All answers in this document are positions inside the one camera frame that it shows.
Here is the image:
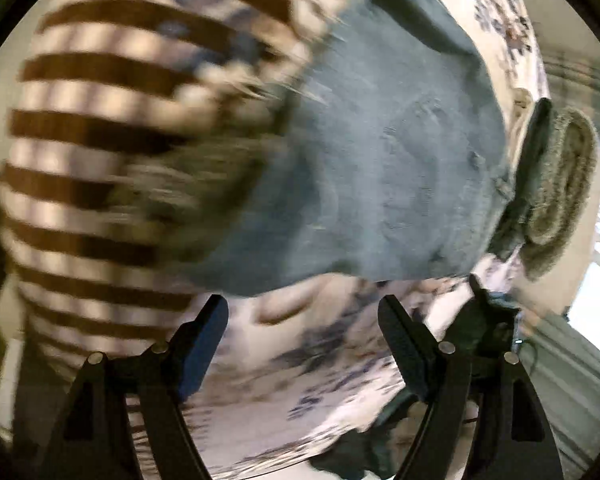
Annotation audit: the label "folded olive fuzzy garment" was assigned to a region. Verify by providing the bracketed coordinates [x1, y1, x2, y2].
[520, 106, 600, 282]

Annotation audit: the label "right green curtain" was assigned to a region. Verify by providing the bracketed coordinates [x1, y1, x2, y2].
[519, 309, 600, 479]

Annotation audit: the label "blue denim shorts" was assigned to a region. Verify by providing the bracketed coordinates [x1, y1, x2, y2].
[166, 0, 513, 296]

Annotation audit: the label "folded dark teal garment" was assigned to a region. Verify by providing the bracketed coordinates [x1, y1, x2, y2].
[488, 98, 553, 262]

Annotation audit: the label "folded cream garment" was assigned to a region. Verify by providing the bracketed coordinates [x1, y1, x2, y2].
[507, 88, 535, 172]

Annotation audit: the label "floral bed blanket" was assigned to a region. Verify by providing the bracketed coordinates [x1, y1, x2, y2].
[0, 0, 552, 480]

